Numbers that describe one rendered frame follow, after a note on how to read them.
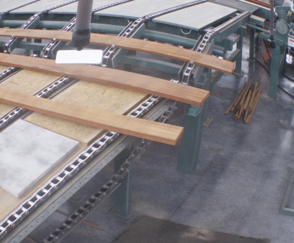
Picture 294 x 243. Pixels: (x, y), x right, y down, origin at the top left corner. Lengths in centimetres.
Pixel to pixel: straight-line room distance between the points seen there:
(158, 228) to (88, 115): 98
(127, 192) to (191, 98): 72
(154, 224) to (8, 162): 133
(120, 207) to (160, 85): 83
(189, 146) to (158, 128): 121
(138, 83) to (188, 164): 99
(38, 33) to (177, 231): 217
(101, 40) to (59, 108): 117
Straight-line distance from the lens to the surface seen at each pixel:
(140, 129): 232
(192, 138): 350
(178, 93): 275
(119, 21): 448
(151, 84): 284
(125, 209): 303
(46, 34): 390
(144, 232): 294
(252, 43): 672
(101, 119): 239
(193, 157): 356
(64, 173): 201
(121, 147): 227
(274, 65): 533
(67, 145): 224
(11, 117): 252
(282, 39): 522
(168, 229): 299
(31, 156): 214
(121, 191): 295
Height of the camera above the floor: 194
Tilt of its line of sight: 26 degrees down
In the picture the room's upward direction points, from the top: 4 degrees clockwise
